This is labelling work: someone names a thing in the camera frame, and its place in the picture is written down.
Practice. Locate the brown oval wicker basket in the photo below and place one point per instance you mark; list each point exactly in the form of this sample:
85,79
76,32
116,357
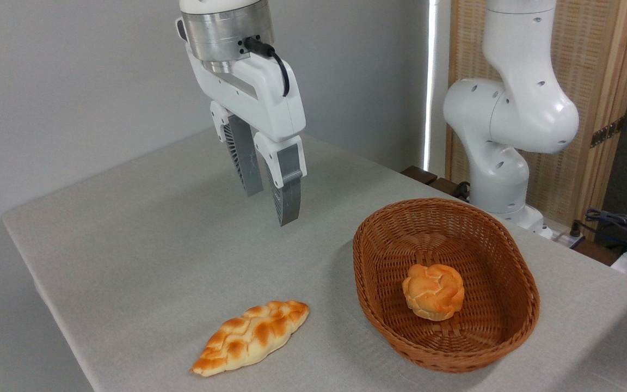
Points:
487,337

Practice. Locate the white power strip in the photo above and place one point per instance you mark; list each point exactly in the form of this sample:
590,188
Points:
564,238

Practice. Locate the dark brown wooden block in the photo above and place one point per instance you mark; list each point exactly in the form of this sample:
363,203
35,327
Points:
444,186
419,174

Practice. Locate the round knotted bread roll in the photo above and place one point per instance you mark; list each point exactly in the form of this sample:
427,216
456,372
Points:
433,291

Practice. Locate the long braided bread loaf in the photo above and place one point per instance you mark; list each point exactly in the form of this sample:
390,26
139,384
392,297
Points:
251,337

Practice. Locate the wooden woven folding screen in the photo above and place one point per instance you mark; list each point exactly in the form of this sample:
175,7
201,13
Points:
596,65

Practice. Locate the grey tablecloth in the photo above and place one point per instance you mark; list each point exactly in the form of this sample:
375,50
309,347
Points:
155,261

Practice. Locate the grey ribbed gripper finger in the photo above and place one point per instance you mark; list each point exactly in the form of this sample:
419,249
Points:
287,190
246,158

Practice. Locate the dark metal screen hinge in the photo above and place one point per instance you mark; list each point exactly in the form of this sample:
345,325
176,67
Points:
606,133

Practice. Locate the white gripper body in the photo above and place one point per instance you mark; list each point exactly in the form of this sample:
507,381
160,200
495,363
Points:
259,103

